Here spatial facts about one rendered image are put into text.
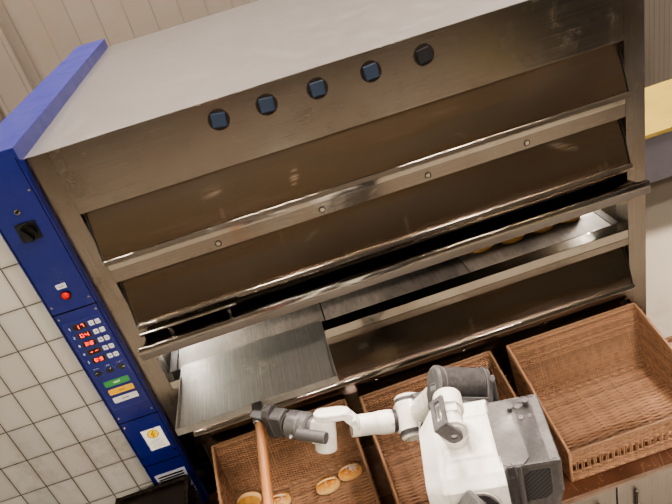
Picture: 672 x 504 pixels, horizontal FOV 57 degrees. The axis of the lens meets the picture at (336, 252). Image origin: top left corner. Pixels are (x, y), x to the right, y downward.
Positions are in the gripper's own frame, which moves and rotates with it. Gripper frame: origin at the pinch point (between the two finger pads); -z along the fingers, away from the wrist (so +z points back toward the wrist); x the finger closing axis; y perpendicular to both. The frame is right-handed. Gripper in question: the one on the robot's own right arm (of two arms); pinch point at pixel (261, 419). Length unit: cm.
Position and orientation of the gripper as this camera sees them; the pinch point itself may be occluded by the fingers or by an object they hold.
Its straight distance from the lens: 203.7
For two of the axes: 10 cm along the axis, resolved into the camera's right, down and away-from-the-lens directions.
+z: 8.8, 0.0, -4.7
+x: -2.6, -8.3, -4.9
